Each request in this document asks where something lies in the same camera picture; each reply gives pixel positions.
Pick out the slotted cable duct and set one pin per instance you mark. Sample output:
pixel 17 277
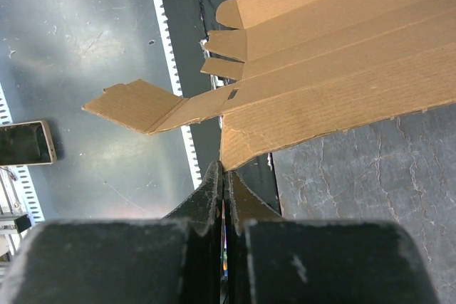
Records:
pixel 162 21

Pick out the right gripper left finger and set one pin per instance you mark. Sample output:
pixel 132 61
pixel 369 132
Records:
pixel 175 259

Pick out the brown cardboard box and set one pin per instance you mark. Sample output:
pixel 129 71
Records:
pixel 300 69

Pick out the smartphone with gold frame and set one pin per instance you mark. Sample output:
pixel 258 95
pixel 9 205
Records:
pixel 27 143

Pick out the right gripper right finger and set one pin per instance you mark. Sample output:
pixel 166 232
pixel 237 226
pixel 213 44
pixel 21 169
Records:
pixel 276 260

